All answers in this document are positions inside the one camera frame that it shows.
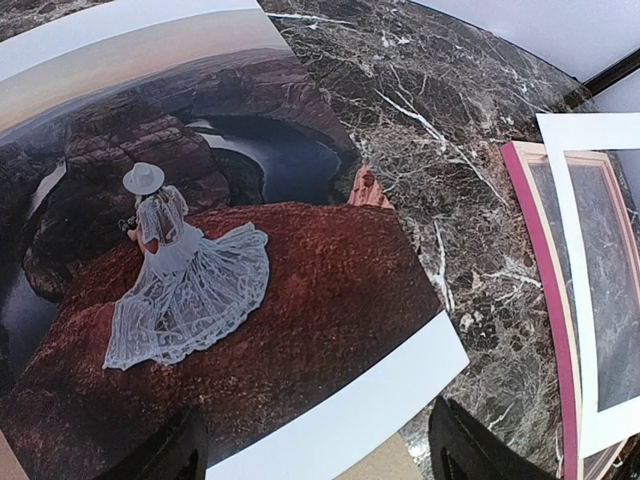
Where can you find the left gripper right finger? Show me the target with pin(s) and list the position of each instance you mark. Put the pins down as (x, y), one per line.
(463, 448)

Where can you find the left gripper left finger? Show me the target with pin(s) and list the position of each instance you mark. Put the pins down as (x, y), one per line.
(177, 450)

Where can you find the white mat paper sheet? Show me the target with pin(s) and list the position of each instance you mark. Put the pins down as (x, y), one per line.
(599, 429)

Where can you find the photo print white border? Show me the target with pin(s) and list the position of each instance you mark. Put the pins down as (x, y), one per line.
(191, 242)

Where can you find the pink wooden picture frame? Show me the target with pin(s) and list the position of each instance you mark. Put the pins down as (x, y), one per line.
(600, 465)

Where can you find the clear acrylic sheet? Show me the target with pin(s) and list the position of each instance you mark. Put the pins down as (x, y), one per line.
(612, 258)

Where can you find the brown cardboard backing board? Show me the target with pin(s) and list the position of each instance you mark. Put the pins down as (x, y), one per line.
(390, 460)

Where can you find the right black corner post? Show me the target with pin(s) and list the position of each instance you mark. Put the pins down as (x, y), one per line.
(614, 73)

